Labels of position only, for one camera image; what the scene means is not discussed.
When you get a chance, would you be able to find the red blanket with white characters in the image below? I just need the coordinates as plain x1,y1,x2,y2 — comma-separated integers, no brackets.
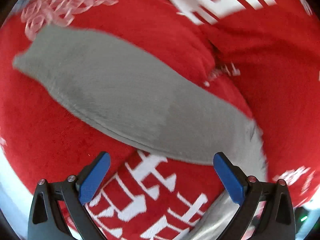
1,0,319,239

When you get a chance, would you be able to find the grey small garment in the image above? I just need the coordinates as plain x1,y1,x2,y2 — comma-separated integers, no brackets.
13,26,266,239

